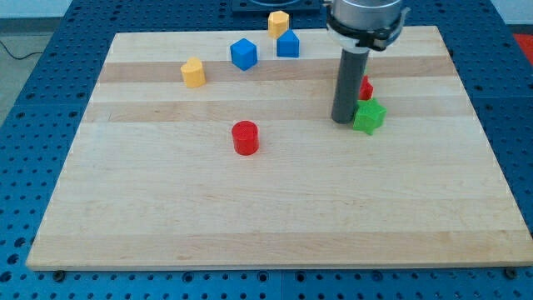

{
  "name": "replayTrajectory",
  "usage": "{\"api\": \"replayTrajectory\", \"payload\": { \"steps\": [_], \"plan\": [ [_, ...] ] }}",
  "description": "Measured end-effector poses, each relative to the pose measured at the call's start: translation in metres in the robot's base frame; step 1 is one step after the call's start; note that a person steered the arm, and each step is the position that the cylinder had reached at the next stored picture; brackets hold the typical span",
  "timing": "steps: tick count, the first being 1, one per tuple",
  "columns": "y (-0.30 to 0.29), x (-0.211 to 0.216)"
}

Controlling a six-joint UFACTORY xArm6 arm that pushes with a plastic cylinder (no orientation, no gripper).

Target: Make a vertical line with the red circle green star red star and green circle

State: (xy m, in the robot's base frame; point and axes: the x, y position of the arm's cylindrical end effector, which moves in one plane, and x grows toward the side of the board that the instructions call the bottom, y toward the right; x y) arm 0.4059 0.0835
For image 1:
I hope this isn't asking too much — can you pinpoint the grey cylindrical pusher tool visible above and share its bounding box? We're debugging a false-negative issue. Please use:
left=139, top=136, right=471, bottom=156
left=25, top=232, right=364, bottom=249
left=331, top=50, right=369, bottom=124

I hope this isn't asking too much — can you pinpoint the green star block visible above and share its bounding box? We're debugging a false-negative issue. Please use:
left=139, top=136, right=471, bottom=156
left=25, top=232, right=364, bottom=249
left=352, top=98, right=387, bottom=135

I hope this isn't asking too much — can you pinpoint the yellow heart block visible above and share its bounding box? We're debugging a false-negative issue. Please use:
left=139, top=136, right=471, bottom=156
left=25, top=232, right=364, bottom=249
left=180, top=57, right=207, bottom=88

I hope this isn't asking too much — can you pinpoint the blue cube block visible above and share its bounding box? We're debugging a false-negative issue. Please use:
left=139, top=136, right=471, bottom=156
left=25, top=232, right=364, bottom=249
left=230, top=38, right=257, bottom=71

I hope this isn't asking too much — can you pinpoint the red cylinder block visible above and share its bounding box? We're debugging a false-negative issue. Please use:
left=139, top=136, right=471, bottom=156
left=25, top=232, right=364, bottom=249
left=232, top=120, right=259, bottom=156

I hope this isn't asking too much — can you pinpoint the red star block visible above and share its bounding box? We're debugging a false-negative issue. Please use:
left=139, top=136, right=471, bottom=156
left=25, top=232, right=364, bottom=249
left=359, top=75, right=374, bottom=101

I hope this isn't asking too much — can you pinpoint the blue pentagon block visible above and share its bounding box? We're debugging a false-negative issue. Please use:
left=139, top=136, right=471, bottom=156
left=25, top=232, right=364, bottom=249
left=276, top=29, right=300, bottom=58

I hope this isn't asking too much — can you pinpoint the yellow hexagon block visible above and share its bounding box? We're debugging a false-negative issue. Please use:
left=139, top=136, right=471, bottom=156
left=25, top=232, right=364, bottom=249
left=267, top=11, right=290, bottom=39

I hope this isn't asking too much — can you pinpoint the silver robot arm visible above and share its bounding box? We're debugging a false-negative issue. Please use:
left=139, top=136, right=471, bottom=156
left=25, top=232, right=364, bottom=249
left=325, top=0, right=411, bottom=54

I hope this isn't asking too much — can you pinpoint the wooden board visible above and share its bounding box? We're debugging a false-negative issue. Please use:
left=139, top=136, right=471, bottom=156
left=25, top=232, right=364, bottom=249
left=27, top=26, right=532, bottom=271

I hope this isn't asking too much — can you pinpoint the black cable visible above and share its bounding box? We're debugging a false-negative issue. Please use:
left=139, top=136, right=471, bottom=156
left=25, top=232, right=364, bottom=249
left=0, top=40, right=44, bottom=61

